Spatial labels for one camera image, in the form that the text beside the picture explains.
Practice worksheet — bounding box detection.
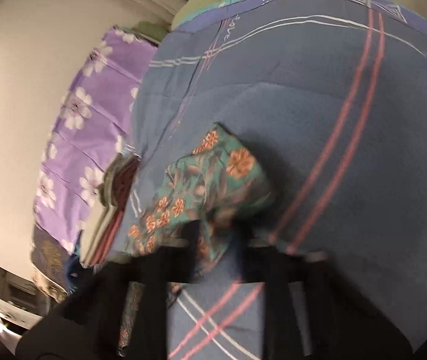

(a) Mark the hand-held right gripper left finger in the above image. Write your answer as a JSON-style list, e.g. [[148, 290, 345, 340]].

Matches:
[[16, 220, 204, 360]]

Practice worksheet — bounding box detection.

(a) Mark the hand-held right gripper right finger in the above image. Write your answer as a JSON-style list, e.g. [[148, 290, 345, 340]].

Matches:
[[235, 228, 414, 360]]

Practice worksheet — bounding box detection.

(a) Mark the green floral garment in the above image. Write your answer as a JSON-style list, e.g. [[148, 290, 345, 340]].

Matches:
[[118, 122, 279, 349]]

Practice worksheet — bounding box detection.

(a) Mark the folded striped clothes stack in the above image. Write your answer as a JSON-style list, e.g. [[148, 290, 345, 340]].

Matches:
[[80, 155, 143, 269]]

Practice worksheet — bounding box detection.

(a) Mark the dark patterned cloth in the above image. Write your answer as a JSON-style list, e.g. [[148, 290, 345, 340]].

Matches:
[[29, 229, 76, 301]]

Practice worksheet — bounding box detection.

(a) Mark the purple floral bed sheet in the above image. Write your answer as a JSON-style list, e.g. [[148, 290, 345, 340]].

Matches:
[[33, 26, 159, 256]]

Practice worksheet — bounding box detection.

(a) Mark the blue striped blanket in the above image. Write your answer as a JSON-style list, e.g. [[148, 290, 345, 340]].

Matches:
[[118, 0, 427, 360]]

